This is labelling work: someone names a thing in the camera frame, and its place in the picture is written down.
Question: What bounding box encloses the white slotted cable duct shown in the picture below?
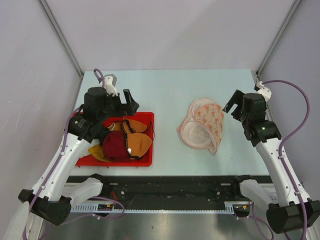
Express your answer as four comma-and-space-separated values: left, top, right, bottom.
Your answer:
71, 201, 237, 214

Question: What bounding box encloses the red plastic bin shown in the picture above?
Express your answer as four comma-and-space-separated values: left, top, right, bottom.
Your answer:
76, 112, 155, 168

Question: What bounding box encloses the dark red garment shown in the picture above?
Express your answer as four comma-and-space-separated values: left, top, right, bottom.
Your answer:
102, 131, 131, 163

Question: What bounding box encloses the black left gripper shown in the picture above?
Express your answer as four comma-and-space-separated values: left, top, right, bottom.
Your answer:
97, 88, 138, 123

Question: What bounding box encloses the aluminium frame post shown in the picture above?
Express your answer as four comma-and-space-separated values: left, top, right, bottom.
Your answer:
255, 0, 304, 79
37, 0, 84, 79

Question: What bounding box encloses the white garment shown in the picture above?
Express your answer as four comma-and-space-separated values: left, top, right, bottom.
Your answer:
80, 139, 100, 158

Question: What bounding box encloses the left aluminium frame post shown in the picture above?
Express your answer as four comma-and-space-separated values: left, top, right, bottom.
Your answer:
37, 0, 84, 79

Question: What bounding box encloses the right aluminium frame post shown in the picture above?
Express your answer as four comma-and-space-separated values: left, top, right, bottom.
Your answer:
255, 0, 304, 79

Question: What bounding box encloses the orange bra with black trim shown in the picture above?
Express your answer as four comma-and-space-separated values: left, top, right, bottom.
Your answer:
121, 118, 153, 160

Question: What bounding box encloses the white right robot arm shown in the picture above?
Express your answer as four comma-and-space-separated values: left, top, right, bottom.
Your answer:
223, 90, 320, 234

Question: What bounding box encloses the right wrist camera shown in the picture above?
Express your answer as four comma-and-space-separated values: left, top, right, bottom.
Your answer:
254, 81, 272, 103

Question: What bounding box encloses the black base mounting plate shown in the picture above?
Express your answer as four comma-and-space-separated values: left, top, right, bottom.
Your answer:
106, 175, 248, 202

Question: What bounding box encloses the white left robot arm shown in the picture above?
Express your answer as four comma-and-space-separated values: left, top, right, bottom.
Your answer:
18, 86, 140, 226

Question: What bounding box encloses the yellow garment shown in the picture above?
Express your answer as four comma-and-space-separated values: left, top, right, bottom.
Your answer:
88, 144, 109, 163

